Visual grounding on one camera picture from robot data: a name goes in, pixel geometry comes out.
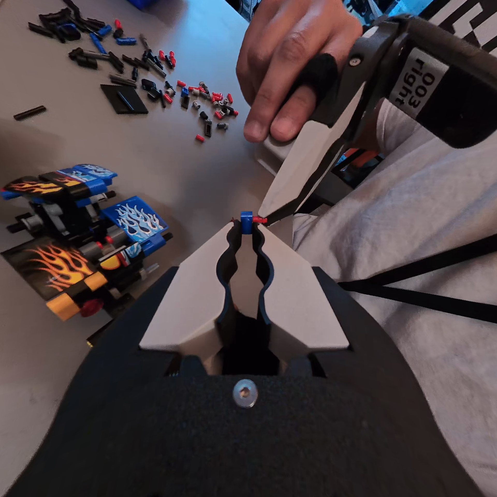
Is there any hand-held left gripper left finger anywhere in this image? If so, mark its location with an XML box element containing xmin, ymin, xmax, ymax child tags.
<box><xmin>139</xmin><ymin>221</ymin><xmax>243</xmax><ymax>362</ymax></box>

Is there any orange object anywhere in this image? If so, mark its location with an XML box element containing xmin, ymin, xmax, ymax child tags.
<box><xmin>342</xmin><ymin>149</ymin><xmax>384</xmax><ymax>172</ymax></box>

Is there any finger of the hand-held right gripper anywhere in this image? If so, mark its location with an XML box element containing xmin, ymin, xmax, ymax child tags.
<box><xmin>258</xmin><ymin>83</ymin><xmax>366</xmax><ymax>227</ymax></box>

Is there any long black lego axle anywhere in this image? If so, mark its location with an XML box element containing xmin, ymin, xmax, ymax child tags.
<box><xmin>13</xmin><ymin>106</ymin><xmax>47</xmax><ymax>121</ymax></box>

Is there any pile of small lego pieces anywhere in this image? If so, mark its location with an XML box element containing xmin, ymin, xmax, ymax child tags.
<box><xmin>27</xmin><ymin>0</ymin><xmax>240</xmax><ymax>143</ymax></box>

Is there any black strap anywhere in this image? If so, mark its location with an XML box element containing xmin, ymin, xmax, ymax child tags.
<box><xmin>337</xmin><ymin>235</ymin><xmax>497</xmax><ymax>324</ymax></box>

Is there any grey shirt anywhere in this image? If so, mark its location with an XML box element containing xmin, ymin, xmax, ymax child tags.
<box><xmin>292</xmin><ymin>99</ymin><xmax>497</xmax><ymax>497</ymax></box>

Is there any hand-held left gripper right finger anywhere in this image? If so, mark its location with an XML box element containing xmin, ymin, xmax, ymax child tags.
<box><xmin>252</xmin><ymin>224</ymin><xmax>350</xmax><ymax>362</ymax></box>

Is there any black flat lego panel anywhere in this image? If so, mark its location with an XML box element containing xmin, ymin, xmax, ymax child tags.
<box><xmin>100</xmin><ymin>83</ymin><xmax>149</xmax><ymax>115</ymax></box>

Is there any flame-printed lego car model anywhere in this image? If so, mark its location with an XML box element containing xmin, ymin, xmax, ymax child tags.
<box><xmin>0</xmin><ymin>163</ymin><xmax>174</xmax><ymax>322</ymax></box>

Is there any person's right hand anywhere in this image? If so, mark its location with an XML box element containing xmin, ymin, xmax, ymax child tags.
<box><xmin>236</xmin><ymin>0</ymin><xmax>364</xmax><ymax>143</ymax></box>

